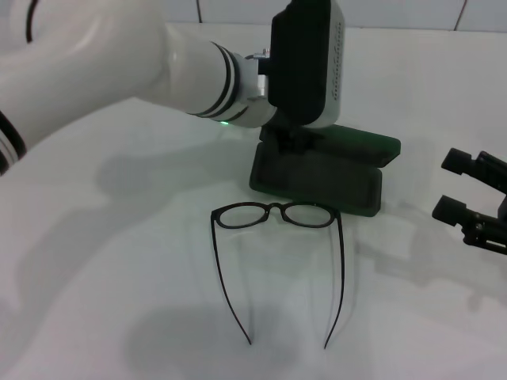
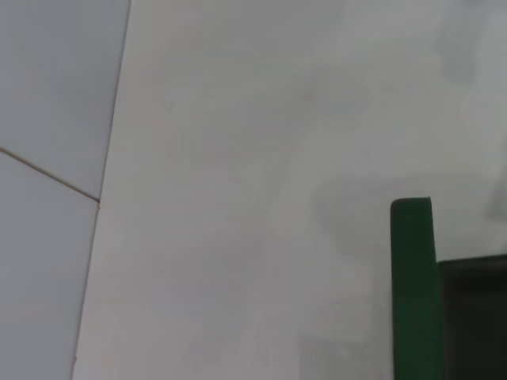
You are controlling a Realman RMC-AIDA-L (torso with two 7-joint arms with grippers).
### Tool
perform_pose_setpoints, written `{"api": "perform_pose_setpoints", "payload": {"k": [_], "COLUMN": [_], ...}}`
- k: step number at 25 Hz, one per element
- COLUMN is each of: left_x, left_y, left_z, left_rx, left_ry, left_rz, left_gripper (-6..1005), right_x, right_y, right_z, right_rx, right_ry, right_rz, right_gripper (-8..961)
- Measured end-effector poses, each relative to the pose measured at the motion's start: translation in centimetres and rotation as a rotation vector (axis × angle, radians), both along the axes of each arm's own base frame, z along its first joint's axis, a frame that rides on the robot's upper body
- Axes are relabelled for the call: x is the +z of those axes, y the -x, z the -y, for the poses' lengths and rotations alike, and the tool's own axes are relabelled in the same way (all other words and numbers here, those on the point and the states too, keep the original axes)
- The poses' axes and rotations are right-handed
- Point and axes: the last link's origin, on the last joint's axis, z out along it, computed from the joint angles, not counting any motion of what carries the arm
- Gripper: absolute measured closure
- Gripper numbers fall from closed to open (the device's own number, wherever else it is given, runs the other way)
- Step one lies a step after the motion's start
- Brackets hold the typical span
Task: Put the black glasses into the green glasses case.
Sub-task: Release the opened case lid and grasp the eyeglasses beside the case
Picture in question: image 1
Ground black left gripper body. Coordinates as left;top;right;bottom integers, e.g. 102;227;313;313
259;118;324;156

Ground black glasses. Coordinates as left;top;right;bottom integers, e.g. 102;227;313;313
209;200;345;351

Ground green glasses case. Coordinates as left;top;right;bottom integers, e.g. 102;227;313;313
248;123;402;219

